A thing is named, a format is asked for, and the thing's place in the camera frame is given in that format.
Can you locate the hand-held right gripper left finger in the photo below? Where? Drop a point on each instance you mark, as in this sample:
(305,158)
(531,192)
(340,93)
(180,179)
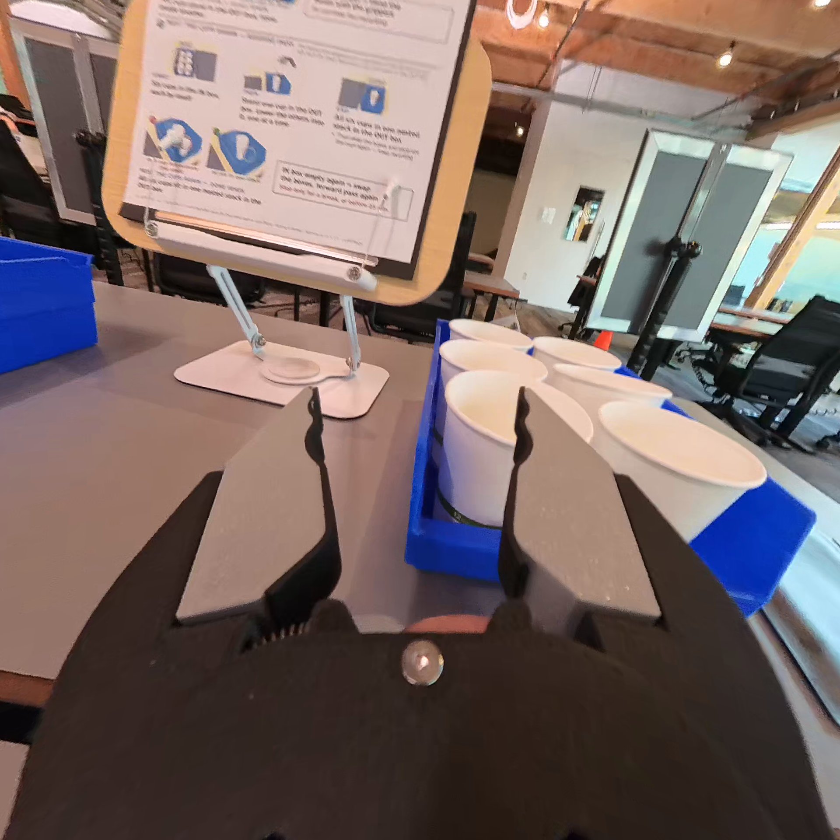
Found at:
(262,525)

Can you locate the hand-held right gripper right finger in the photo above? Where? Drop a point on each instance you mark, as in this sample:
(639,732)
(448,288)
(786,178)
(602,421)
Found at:
(577,525)

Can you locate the white paper cup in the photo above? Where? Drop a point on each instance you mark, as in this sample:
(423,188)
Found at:
(574,351)
(676,472)
(489,333)
(610,387)
(479,459)
(485,361)

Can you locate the blue plastic bin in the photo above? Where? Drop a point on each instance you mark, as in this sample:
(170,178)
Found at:
(46,315)
(453,551)

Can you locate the wooden white document stand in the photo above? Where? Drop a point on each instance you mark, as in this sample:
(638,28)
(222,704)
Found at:
(216,377)

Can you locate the orange traffic cone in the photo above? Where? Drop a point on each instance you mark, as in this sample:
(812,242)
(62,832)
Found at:
(604,341)

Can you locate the wooden office desk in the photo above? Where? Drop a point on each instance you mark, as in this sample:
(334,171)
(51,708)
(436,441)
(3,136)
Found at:
(492,285)

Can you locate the grey rolling partition board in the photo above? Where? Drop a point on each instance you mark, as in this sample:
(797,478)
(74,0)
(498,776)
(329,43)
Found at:
(59,118)
(656,262)

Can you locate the printed instruction sheet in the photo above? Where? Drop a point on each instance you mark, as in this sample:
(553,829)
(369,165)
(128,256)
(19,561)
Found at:
(295,131)

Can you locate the framed wall picture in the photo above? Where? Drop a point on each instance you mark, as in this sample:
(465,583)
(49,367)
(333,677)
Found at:
(585,215)

